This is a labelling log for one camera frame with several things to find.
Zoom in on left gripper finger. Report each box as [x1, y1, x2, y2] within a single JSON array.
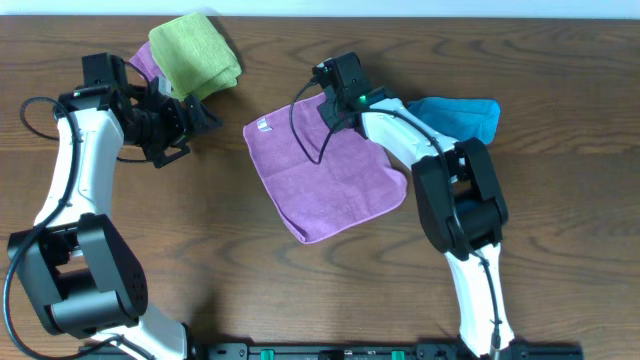
[[151, 141, 191, 168], [184, 95, 223, 136]]

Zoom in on purple microfiber cloth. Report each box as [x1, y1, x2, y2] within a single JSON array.
[[243, 94, 407, 244]]

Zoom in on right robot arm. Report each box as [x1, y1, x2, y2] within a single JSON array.
[[318, 88, 514, 359]]

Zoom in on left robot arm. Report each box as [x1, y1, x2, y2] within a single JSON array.
[[6, 84, 220, 359]]

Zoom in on purple folded cloth under green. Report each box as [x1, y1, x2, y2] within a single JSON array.
[[129, 41, 164, 80]]

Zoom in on blue cloth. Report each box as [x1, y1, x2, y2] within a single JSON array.
[[408, 97, 501, 145]]

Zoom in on right black cable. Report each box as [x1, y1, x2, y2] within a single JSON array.
[[289, 77, 351, 166]]

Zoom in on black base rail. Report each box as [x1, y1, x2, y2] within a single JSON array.
[[77, 341, 585, 360]]

